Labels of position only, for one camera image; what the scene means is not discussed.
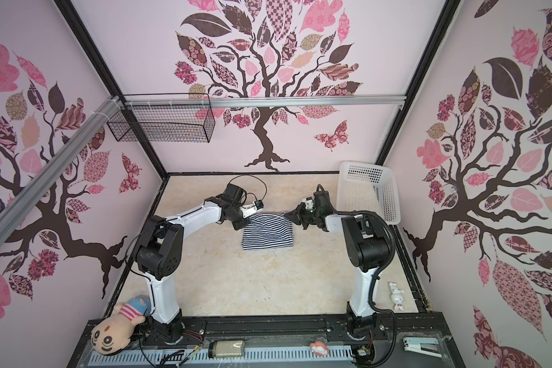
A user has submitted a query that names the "black wire mesh basket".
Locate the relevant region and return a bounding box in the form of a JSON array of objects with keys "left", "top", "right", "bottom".
[{"left": 107, "top": 92, "right": 216, "bottom": 144}]

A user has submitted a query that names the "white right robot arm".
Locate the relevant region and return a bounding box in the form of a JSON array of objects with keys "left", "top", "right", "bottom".
[{"left": 284, "top": 185, "right": 398, "bottom": 334}]

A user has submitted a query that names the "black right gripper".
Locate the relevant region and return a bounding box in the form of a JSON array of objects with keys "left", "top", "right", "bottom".
[{"left": 286, "top": 203, "right": 321, "bottom": 229}]

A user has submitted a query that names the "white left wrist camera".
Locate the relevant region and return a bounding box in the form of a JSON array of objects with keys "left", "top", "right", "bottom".
[{"left": 241, "top": 200, "right": 264, "bottom": 218}]

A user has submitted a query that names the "aluminium rail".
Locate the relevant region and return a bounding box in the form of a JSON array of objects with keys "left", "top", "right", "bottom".
[
  {"left": 124, "top": 94, "right": 406, "bottom": 108},
  {"left": 0, "top": 96, "right": 123, "bottom": 247}
]

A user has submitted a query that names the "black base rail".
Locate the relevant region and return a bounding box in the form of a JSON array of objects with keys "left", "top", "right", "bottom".
[{"left": 68, "top": 312, "right": 465, "bottom": 367}]

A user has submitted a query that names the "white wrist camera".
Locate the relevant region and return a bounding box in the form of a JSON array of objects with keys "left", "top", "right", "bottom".
[
  {"left": 241, "top": 200, "right": 264, "bottom": 218},
  {"left": 303, "top": 197, "right": 314, "bottom": 211}
]

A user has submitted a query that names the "navy striped tank top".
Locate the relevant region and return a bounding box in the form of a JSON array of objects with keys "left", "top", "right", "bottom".
[{"left": 242, "top": 213, "right": 294, "bottom": 251}]

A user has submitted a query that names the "pink toy on rail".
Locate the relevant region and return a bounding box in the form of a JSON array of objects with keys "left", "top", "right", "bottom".
[{"left": 310, "top": 340, "right": 331, "bottom": 357}]

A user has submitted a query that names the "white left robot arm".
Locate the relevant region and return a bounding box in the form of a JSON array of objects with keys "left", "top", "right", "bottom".
[{"left": 132, "top": 184, "right": 264, "bottom": 341}]

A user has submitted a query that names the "small white rabbit figurine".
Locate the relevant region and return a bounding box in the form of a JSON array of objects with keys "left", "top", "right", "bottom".
[{"left": 388, "top": 282, "right": 405, "bottom": 311}]

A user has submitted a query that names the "aluminium rail left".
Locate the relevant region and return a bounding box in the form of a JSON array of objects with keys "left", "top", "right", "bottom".
[{"left": 0, "top": 96, "right": 123, "bottom": 247}]

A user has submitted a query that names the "black corner frame post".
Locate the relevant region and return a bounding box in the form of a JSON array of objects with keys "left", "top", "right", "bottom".
[
  {"left": 54, "top": 0, "right": 170, "bottom": 181},
  {"left": 375, "top": 0, "right": 462, "bottom": 166}
]

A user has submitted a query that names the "beige box on rail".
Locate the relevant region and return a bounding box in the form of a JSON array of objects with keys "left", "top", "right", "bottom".
[{"left": 208, "top": 340, "right": 245, "bottom": 359}]

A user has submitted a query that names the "black right corner frame post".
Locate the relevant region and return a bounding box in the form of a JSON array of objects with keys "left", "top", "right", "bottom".
[{"left": 375, "top": 0, "right": 462, "bottom": 166}]

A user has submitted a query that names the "aluminium rail back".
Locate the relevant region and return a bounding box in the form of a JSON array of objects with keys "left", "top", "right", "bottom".
[{"left": 124, "top": 94, "right": 406, "bottom": 108}]

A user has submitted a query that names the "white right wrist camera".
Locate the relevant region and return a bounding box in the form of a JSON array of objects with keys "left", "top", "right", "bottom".
[{"left": 303, "top": 197, "right": 314, "bottom": 211}]

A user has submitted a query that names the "white plastic laundry basket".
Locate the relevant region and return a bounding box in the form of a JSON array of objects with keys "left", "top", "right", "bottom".
[{"left": 335, "top": 161, "right": 401, "bottom": 225}]

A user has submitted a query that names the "white stapler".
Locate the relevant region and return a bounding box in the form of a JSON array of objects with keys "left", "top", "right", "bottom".
[{"left": 403, "top": 337, "right": 443, "bottom": 358}]

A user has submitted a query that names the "plush doll striped shirt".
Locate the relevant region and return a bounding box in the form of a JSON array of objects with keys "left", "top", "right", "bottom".
[{"left": 90, "top": 295, "right": 152, "bottom": 356}]

